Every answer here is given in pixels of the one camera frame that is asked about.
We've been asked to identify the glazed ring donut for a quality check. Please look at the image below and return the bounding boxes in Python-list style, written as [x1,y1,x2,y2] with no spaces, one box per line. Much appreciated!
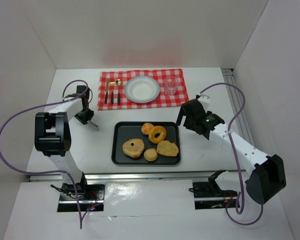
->
[148,125,167,144]

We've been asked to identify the speckled bread slice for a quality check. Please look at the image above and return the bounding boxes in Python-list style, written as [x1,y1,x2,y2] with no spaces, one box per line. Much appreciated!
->
[156,140,179,157]

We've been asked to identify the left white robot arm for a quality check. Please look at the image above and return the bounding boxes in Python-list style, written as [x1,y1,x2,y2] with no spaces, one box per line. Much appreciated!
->
[34,85,94,195]

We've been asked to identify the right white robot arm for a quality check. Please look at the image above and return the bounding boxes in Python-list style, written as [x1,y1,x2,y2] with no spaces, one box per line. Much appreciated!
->
[176,99,287,205]

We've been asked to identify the flat bread with hole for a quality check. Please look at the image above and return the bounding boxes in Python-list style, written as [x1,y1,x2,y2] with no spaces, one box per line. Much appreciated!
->
[122,138,145,159]

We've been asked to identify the red checkered cloth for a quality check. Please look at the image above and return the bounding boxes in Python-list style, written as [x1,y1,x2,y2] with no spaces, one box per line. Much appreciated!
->
[97,68,189,111]

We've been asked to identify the clear drinking glass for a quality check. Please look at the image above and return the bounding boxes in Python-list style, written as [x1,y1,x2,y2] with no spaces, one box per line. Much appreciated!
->
[163,76,179,96]

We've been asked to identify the black serving tray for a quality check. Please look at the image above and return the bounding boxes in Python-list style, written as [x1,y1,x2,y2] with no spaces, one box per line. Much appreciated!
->
[111,121,181,167]

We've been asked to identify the small round bun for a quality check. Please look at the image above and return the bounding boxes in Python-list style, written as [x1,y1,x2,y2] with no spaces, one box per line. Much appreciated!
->
[141,122,154,135]

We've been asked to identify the white round plate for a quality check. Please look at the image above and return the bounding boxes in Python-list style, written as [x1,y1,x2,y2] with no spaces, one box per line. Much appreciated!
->
[123,75,161,104]

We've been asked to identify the small round muffin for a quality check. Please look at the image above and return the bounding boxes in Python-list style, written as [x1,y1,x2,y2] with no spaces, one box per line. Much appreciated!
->
[143,148,158,162]

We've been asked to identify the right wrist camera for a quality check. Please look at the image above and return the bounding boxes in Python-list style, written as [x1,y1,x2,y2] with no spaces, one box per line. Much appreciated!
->
[196,93,211,111]

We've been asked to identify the gold spoon black handle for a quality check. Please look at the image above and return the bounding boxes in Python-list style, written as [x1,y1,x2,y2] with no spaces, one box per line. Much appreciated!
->
[115,79,123,105]

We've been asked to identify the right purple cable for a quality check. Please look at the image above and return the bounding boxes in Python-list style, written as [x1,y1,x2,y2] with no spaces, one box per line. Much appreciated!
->
[199,82,264,226]

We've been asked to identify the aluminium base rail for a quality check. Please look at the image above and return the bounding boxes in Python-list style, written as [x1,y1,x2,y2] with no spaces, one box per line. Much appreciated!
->
[28,170,248,182]

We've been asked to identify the aluminium side rail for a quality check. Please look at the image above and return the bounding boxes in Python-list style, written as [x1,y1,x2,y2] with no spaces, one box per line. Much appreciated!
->
[221,68,255,146]

